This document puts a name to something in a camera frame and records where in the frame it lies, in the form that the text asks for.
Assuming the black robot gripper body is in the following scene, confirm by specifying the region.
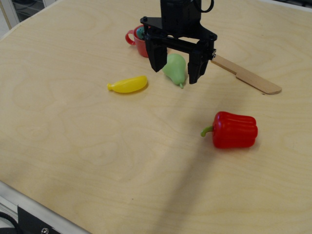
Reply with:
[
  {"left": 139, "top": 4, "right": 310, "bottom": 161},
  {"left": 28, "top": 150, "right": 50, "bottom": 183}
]
[{"left": 140, "top": 0, "right": 217, "bottom": 59}]

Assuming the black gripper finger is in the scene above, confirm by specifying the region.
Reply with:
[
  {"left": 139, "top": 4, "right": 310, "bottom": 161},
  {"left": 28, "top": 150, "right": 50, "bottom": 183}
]
[
  {"left": 145, "top": 37, "right": 167, "bottom": 72},
  {"left": 188, "top": 41, "right": 209, "bottom": 84}
]

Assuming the dark green toy cucumber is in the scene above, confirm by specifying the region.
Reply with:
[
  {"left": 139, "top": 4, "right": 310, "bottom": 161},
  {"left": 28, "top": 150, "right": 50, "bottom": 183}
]
[{"left": 136, "top": 26, "right": 144, "bottom": 40}]

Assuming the red plastic cup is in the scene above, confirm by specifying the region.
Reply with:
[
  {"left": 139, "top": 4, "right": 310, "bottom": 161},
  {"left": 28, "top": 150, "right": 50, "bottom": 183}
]
[{"left": 125, "top": 25, "right": 148, "bottom": 58}]

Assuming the light green toy pear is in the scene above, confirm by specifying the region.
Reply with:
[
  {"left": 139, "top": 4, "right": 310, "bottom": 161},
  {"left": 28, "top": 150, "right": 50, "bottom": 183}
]
[{"left": 162, "top": 54, "right": 186, "bottom": 89}]

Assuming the yellow toy banana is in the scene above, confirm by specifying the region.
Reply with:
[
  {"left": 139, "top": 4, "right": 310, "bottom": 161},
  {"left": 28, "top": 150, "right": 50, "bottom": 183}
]
[{"left": 107, "top": 76, "right": 148, "bottom": 94}]

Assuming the wooden toy knife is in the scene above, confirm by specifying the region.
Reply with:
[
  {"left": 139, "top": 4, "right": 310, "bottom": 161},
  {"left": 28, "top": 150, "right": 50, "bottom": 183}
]
[{"left": 212, "top": 55, "right": 282, "bottom": 95}]

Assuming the red toy bell pepper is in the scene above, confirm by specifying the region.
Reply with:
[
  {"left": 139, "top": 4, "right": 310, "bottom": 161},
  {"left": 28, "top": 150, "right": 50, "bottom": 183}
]
[{"left": 200, "top": 111, "right": 258, "bottom": 149}]

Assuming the aluminium table frame rail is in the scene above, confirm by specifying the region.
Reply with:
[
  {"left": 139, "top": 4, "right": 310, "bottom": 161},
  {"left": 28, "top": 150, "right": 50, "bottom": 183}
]
[{"left": 0, "top": 182, "right": 89, "bottom": 234}]

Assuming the black metal bracket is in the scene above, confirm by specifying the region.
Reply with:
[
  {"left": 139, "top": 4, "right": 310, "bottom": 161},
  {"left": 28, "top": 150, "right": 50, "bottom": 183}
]
[{"left": 17, "top": 206, "right": 61, "bottom": 234}]

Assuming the black cable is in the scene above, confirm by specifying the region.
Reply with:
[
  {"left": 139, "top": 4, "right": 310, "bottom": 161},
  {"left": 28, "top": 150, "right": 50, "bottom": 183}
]
[{"left": 0, "top": 211, "right": 20, "bottom": 234}]

